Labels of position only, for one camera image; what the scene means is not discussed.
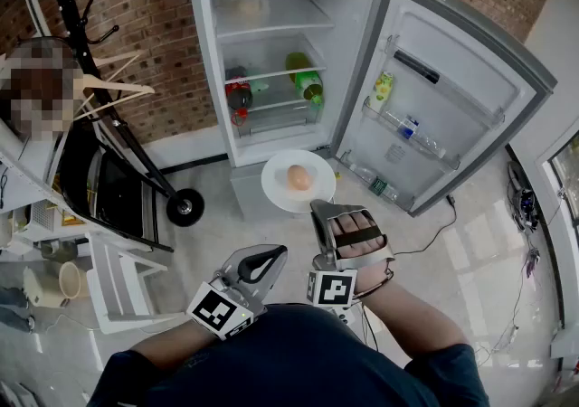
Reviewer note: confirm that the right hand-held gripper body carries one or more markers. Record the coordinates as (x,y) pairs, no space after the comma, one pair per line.
(335,288)

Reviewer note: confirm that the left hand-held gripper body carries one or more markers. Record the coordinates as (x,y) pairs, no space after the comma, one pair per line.
(217,310)

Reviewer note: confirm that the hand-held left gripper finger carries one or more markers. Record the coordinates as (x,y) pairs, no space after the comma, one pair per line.
(273,276)
(253,250)

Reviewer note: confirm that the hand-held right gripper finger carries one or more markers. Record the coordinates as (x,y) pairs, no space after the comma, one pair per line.
(320,211)

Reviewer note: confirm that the brown egg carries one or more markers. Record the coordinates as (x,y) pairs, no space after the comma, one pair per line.
(299,177)

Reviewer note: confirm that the white round plate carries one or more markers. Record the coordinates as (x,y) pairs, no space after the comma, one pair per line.
(276,179)

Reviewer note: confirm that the white fridge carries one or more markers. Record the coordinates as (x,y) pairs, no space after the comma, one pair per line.
(434,125)

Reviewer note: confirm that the person's left forearm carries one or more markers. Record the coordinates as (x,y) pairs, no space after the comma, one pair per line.
(172,344)

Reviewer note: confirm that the person's right forearm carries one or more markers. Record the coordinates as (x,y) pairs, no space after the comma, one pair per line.
(407,310)

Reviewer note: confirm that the person's right hand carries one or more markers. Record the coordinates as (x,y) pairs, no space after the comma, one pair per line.
(353,221)

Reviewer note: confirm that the water bottle green label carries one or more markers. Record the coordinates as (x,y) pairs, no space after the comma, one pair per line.
(377,183)

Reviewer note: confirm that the person's dark blue shirt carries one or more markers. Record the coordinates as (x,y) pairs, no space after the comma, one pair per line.
(289,360)

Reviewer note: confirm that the white metal shelf rack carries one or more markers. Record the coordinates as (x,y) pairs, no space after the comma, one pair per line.
(113,287)

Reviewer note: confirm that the water bottle blue label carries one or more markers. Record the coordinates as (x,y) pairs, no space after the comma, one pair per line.
(414,129)

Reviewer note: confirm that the green plastic bottle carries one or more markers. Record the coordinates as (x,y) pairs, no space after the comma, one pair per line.
(307,82)

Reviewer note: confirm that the yellow green drink carton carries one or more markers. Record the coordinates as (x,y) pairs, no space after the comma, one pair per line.
(382,88)

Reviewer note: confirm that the green packet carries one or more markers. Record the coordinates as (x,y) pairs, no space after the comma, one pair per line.
(260,86)

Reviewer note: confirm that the dark cola bottle red cap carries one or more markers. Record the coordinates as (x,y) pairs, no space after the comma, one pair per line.
(238,95)

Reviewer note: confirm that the beige waste bin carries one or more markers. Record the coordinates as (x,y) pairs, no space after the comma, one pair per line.
(69,279)

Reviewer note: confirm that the long black object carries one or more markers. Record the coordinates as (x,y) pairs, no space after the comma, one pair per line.
(416,66)

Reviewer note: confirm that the white power strip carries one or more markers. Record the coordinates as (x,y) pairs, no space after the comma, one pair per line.
(513,334)

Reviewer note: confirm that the black coat rack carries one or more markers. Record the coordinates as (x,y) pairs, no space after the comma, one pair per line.
(113,125)

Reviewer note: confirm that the wooden clothes hanger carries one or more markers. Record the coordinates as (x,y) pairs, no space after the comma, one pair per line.
(122,88)

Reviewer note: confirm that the clear bag of food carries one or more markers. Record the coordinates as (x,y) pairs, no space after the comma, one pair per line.
(249,5)

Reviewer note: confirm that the white shelf unit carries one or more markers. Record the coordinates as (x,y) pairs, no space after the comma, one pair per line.
(27,170)

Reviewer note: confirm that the white box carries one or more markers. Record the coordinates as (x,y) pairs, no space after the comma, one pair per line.
(565,348)

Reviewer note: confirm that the window frame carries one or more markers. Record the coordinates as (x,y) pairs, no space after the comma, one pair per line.
(558,170)

